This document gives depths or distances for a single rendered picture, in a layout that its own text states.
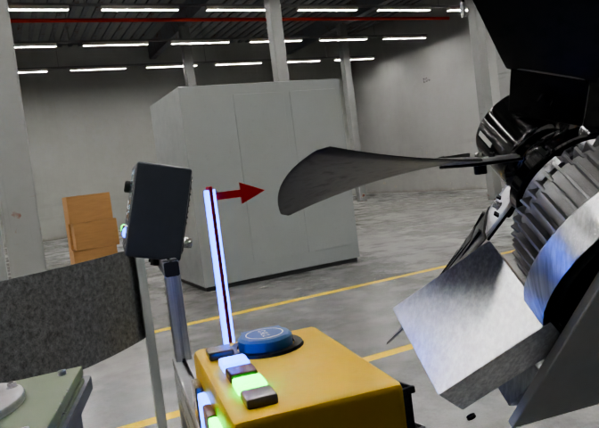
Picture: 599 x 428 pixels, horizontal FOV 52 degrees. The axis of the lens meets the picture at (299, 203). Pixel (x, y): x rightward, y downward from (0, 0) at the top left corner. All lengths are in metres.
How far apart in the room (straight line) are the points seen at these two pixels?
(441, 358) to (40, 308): 1.86
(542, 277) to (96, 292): 2.10
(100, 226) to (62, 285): 6.27
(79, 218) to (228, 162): 2.57
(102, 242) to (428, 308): 8.07
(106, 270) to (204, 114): 4.45
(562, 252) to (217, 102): 6.43
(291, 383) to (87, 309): 2.20
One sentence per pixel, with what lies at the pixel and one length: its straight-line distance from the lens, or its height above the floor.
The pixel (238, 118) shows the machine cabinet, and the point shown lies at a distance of 7.03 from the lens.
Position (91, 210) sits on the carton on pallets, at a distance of 8.71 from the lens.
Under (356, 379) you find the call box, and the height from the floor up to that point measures 1.07.
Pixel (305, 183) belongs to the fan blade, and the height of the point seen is 1.18.
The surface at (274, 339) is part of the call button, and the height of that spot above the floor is 1.08.
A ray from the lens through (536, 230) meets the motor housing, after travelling 0.72.
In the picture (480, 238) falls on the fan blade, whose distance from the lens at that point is 0.89.
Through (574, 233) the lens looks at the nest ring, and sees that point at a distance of 0.67.
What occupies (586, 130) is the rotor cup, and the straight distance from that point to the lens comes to 0.81.
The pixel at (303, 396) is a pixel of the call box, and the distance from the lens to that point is 0.36.
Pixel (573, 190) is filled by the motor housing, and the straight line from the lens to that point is 0.72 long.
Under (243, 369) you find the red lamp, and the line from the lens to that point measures 0.40.
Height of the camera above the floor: 1.20
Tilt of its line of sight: 3 degrees down
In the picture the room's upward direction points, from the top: 7 degrees counter-clockwise
